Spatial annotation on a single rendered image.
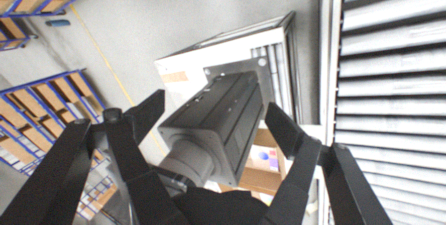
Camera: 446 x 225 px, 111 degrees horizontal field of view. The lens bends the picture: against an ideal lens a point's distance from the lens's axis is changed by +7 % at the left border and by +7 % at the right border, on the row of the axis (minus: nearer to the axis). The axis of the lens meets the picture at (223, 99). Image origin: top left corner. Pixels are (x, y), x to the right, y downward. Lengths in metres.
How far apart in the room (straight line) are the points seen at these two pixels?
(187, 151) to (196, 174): 0.05
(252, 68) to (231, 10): 0.86
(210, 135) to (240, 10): 1.13
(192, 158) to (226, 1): 1.20
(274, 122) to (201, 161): 0.20
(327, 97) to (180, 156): 0.48
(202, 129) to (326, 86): 0.42
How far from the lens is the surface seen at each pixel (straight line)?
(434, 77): 0.63
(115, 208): 0.30
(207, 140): 0.32
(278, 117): 0.17
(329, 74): 0.56
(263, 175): 0.88
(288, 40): 0.83
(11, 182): 0.31
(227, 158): 0.34
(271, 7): 1.27
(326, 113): 0.63
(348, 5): 0.64
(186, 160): 0.33
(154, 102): 0.17
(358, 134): 0.70
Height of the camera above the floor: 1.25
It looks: 49 degrees down
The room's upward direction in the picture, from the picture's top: 141 degrees counter-clockwise
